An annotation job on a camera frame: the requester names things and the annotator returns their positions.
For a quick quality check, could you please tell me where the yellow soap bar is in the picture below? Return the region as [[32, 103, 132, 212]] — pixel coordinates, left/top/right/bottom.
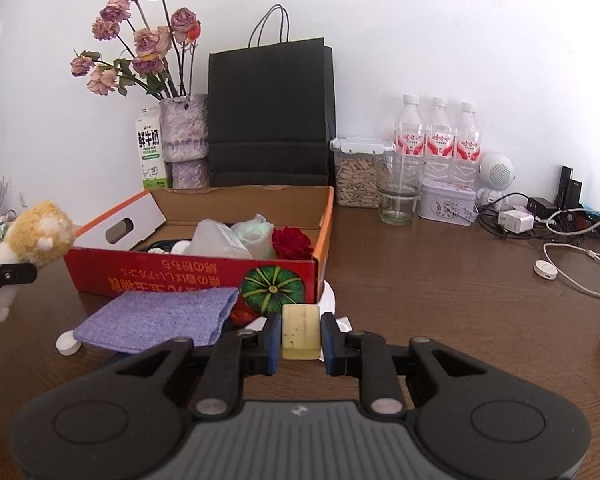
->
[[281, 304, 322, 360]]

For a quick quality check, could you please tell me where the pale crumpled plastic bag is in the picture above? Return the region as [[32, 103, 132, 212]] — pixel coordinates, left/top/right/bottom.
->
[[230, 213, 276, 261]]

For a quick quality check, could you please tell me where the black cable tangle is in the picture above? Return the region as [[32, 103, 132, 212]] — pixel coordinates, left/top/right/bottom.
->
[[477, 192, 531, 238]]

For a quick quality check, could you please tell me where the white green milk carton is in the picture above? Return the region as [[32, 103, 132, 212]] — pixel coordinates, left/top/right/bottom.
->
[[133, 106, 170, 191]]

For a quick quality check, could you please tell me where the white jar cap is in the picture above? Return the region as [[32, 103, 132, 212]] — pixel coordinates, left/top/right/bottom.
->
[[56, 331, 83, 357]]

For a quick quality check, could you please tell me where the black upright device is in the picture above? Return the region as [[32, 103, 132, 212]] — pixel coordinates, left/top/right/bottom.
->
[[559, 165, 584, 208]]

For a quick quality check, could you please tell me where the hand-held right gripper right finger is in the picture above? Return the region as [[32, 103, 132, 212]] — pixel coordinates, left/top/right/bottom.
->
[[320, 311, 488, 419]]

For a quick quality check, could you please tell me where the black paper bag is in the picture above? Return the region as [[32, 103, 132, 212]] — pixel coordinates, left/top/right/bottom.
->
[[207, 4, 337, 188]]

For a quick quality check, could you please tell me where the red rose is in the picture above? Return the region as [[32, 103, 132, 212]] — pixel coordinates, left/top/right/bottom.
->
[[271, 226, 314, 261]]

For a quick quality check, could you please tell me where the orange cardboard box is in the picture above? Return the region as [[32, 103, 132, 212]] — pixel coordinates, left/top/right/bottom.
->
[[64, 185, 336, 306]]

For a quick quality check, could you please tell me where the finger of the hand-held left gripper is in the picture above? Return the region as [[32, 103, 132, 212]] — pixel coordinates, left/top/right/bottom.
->
[[0, 262, 38, 295]]

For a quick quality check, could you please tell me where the purple knitted pouch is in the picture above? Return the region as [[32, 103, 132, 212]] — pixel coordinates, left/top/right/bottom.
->
[[72, 287, 240, 350]]

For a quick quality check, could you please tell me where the yellow white plush toy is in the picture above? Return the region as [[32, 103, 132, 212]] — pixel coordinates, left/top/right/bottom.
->
[[0, 201, 77, 322]]

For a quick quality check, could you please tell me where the white charger block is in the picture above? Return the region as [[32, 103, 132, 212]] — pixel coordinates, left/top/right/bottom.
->
[[497, 210, 536, 235]]

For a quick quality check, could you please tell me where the white cable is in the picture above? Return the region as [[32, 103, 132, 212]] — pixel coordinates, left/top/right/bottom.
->
[[543, 241, 600, 302]]

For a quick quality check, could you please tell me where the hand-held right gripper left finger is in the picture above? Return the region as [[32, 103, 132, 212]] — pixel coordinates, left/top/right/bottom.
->
[[115, 313, 283, 419]]

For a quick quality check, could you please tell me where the white round robot speaker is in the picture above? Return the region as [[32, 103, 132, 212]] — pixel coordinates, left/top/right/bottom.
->
[[475, 151, 518, 206]]

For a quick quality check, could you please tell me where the white tin box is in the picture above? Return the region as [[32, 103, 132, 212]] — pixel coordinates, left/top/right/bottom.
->
[[418, 178, 479, 227]]

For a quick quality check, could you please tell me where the purple white vase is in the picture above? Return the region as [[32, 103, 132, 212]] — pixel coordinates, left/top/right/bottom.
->
[[159, 94, 212, 189]]

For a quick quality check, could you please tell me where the translucent plastic jar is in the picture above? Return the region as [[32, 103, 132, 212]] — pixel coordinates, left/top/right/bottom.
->
[[185, 218, 253, 261]]

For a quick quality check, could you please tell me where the large white tissue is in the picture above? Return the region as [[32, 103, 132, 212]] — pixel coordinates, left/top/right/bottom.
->
[[245, 280, 353, 363]]

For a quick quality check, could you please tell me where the black red device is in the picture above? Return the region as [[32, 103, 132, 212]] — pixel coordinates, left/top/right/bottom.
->
[[550, 207, 600, 240]]

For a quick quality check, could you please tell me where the dried pink rose bouquet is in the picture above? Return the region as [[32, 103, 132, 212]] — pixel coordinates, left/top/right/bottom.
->
[[70, 0, 201, 101]]

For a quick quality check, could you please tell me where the clear seed storage container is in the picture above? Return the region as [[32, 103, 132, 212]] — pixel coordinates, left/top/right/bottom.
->
[[329, 137, 396, 208]]

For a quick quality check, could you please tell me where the black power adapter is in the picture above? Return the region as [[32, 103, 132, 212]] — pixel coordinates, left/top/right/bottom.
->
[[526, 196, 561, 220]]

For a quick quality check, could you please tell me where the clear glass cup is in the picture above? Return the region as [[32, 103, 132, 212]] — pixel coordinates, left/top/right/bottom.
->
[[377, 152, 427, 226]]

